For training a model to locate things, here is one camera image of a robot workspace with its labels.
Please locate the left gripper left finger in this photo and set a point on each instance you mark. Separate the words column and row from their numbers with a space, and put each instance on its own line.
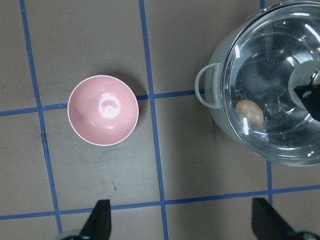
column 99, row 223

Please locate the pale green steel pot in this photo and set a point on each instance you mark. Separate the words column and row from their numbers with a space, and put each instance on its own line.
column 215, row 87

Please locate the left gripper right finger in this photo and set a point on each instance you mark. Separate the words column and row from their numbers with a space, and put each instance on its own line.
column 267, row 224

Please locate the brown egg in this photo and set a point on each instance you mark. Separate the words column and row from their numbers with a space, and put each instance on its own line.
column 251, row 111

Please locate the glass pot lid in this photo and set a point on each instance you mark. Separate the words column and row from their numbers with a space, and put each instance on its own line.
column 272, row 82

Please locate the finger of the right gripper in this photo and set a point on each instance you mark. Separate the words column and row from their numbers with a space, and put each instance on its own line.
column 309, row 95

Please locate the pink bowl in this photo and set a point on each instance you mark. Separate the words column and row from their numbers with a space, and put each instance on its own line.
column 102, row 110

